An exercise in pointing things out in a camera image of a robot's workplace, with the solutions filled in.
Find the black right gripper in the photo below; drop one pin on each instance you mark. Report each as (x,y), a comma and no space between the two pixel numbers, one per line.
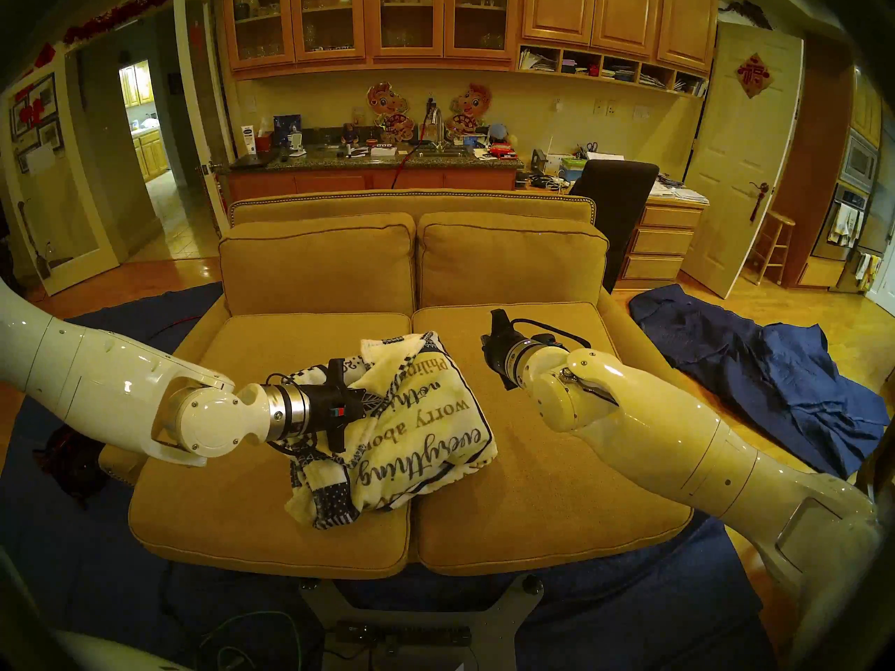
(500,348)

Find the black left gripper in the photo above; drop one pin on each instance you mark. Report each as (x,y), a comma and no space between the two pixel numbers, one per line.
(335,407)

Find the printed scripture fleece blanket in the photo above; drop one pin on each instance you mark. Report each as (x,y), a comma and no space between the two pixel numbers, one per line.
(419,432)

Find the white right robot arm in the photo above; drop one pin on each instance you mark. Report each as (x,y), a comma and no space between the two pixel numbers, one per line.
(664,432)

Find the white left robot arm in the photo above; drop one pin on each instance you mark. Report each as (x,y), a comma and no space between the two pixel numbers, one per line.
(105,383)

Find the mustard sofa back cushion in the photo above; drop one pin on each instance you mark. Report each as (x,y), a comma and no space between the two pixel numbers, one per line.
(510,257)
(314,264)

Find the mustard sofa seat cushion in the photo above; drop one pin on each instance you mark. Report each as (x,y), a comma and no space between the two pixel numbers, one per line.
(559,509)
(231,509)

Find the dark office chair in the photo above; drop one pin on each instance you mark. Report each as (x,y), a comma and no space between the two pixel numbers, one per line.
(615,194)

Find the wooden desk with drawers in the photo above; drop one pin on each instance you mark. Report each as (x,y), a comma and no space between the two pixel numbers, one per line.
(664,240)

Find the mustard fabric loveseat sofa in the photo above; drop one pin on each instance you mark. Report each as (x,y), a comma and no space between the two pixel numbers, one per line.
(294,205)

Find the granite top counter cabinet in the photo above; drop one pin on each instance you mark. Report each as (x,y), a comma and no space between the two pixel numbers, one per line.
(335,180)

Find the chrome sink faucet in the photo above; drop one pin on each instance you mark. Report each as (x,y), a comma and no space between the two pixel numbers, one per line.
(435,128)

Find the crumpled navy cloth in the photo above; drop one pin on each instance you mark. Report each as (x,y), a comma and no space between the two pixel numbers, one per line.
(734,348)

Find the black power strip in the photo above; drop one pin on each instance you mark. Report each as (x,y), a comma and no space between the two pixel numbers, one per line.
(412,636)

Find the small red box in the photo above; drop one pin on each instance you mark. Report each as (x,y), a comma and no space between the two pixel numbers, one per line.
(263,142)

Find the white lotion bottle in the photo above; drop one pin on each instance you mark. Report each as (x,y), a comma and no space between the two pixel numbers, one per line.
(249,138)

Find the large navy floor cloth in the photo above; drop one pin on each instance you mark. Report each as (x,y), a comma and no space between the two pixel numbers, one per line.
(105,579)

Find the white panel door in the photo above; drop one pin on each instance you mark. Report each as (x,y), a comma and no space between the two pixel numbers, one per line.
(734,152)

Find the wooden cubby shelf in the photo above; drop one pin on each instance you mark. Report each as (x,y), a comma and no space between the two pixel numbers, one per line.
(622,68)

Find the wooden stool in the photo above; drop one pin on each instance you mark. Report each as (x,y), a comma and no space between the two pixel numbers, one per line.
(779,220)

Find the white glass french door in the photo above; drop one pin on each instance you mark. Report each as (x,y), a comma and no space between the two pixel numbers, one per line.
(63,222)

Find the white hanging towel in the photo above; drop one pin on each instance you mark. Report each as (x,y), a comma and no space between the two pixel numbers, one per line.
(842,224)
(867,270)

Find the red diamond door ornament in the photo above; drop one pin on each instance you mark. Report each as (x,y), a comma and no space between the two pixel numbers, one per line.
(754,75)

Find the red garland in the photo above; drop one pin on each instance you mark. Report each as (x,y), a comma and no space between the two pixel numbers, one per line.
(119,12)

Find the cartoon pig wall decoration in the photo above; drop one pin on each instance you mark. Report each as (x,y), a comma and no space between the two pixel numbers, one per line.
(470,105)
(387,103)

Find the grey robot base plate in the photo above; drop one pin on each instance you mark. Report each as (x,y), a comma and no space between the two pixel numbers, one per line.
(500,628)

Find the dark standing picture frame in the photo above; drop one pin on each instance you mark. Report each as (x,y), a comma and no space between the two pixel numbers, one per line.
(287,128)

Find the wooden wall cabinets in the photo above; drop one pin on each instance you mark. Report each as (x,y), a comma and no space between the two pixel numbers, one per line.
(559,9)

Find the steel wall oven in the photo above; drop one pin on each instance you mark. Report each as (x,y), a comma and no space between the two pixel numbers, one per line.
(858,163)

